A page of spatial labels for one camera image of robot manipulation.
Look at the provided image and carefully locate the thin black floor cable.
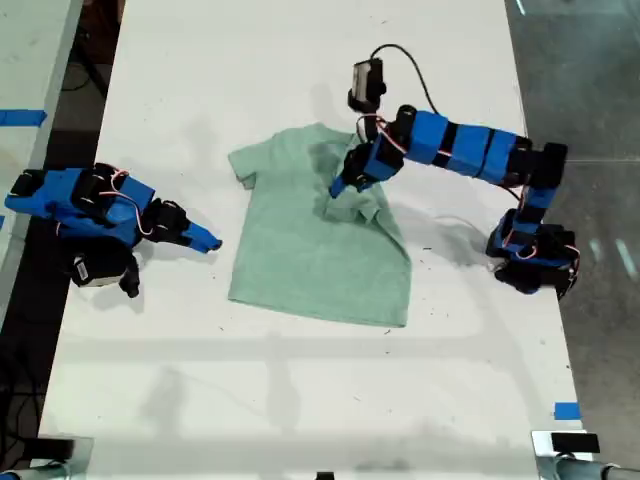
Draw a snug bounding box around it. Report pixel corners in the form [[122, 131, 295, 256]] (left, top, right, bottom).
[[64, 47, 110, 96]]

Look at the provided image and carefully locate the long blue tape strip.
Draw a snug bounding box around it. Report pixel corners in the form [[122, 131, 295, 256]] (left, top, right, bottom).
[[0, 109, 49, 127]]

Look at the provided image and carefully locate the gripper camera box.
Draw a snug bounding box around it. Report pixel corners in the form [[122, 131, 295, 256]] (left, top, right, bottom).
[[71, 251, 126, 290], [348, 58, 389, 110]]

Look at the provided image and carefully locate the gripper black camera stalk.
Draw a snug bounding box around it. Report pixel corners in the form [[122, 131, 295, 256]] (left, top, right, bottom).
[[119, 249, 142, 300], [354, 105, 384, 145]]

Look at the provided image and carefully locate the black camera cable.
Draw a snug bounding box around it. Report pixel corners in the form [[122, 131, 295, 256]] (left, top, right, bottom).
[[372, 44, 442, 117]]

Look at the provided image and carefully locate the pale green T-shirt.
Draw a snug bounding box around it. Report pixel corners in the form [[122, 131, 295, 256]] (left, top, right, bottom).
[[227, 122, 414, 330]]

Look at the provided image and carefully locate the small black box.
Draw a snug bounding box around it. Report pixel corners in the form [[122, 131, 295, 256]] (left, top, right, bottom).
[[550, 432, 601, 456]]

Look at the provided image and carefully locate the white side table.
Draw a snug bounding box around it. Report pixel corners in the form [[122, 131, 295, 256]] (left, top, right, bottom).
[[0, 0, 85, 314]]

